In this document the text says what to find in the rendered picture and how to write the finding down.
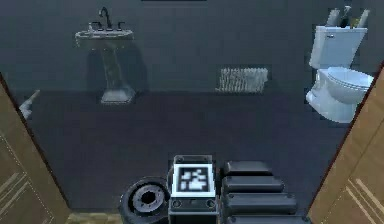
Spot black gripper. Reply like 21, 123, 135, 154
118, 176, 172, 224

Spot brown wooden door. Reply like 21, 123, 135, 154
0, 73, 72, 224
307, 63, 384, 224

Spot pale grey angular object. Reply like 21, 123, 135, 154
18, 89, 42, 121

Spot black sink faucet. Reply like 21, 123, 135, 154
89, 6, 126, 32

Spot white toilet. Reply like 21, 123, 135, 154
305, 25, 375, 124

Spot dark bottle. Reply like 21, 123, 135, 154
339, 5, 353, 29

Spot grey pedestal sink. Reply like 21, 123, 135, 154
74, 27, 137, 105

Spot white ribbed wall vent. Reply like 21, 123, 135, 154
215, 67, 269, 94

